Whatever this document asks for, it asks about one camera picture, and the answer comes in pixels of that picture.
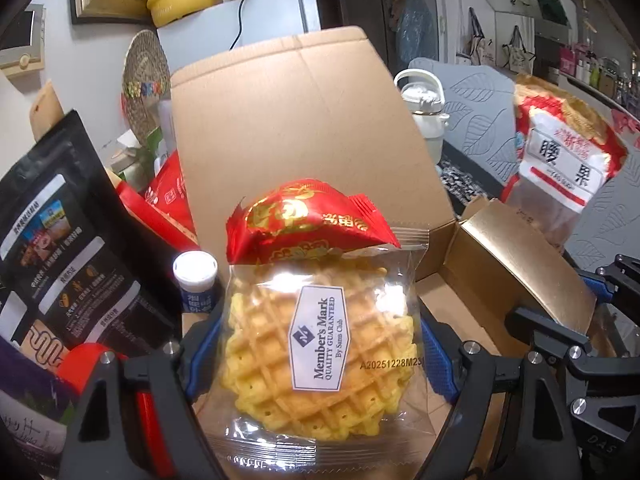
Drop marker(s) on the cashew nut bag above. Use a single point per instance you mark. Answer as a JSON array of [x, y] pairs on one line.
[[566, 152]]

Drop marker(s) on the open cardboard box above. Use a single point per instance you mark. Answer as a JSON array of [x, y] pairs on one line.
[[323, 105]]

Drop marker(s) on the small white blue bottle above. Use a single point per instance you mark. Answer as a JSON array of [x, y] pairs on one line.
[[196, 273]]

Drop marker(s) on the wall intercom panel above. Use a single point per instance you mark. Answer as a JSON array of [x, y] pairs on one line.
[[22, 49]]

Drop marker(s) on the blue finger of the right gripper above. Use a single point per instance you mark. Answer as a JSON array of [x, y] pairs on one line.
[[600, 284]]

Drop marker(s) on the white thermos kettle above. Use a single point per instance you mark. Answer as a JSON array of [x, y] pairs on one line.
[[424, 96]]

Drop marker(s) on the white mini fridge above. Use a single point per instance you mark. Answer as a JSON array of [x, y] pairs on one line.
[[237, 23]]

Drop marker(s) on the grey chair cover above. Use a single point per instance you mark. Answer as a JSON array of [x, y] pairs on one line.
[[481, 124], [610, 223]]

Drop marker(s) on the red canister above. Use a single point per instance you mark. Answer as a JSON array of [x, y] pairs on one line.
[[115, 432]]

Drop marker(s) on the red gift bag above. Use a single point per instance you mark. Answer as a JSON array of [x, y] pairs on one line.
[[163, 208]]

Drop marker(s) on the tote bag right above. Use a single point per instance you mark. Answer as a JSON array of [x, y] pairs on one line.
[[519, 60]]

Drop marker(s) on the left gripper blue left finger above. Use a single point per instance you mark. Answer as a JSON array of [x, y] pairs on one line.
[[200, 345]]

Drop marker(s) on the red gold snack packet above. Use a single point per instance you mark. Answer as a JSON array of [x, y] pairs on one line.
[[304, 219]]

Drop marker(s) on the woven round mat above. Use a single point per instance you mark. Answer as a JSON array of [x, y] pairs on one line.
[[145, 80]]

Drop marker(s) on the grey chair cover far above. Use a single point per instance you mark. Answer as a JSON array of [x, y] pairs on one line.
[[481, 124]]

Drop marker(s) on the waffle snack packet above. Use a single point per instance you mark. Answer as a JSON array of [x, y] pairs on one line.
[[321, 364]]

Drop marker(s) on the tote bag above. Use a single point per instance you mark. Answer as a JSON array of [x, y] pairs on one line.
[[476, 47], [519, 60]]

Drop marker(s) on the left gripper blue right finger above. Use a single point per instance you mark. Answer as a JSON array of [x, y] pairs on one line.
[[441, 345]]

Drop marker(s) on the tote bag left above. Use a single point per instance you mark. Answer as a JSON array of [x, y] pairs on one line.
[[476, 47]]

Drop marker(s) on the grey chair cover near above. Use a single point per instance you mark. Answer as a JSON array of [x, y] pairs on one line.
[[610, 223]]

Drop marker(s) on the black snack pouch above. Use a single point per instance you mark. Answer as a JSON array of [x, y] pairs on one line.
[[72, 257]]

